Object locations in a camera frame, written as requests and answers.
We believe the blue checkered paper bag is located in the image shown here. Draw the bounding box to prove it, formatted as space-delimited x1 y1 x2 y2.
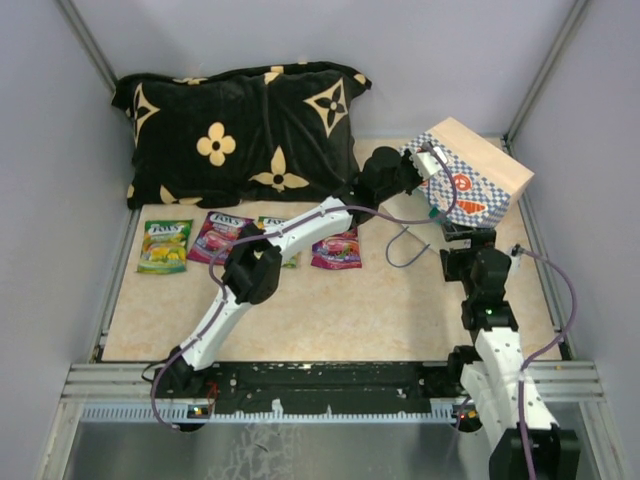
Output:
383 117 534 228

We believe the red teal snack packet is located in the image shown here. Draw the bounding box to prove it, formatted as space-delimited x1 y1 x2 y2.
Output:
311 228 362 270

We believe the yellow green snack packet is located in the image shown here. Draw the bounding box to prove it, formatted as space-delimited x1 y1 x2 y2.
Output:
256 216 300 269

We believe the purple snack packet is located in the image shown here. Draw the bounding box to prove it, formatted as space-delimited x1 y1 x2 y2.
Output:
187 211 253 265

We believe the green Fox's candy bag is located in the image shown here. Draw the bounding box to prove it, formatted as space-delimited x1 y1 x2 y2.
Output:
137 220 193 275

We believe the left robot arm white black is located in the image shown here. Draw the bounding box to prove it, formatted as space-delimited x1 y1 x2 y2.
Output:
151 147 430 398

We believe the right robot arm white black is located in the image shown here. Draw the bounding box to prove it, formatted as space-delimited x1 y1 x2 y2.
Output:
440 223 581 479

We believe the black pillow with beige flowers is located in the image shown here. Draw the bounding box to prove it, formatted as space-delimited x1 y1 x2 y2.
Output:
111 61 372 210

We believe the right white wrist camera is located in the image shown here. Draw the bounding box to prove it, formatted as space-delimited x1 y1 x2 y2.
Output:
506 244 525 277

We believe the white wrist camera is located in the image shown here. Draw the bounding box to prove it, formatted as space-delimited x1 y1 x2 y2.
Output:
410 142 448 183
506 244 525 277

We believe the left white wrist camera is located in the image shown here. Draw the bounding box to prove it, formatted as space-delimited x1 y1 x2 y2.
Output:
410 142 448 183

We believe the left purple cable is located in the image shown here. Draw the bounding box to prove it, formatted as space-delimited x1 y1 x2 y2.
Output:
149 142 459 434

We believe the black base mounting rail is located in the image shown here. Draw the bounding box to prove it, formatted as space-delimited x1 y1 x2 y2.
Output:
155 354 466 415

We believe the white slotted cable duct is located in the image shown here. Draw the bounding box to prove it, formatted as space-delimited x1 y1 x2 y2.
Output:
81 400 456 424

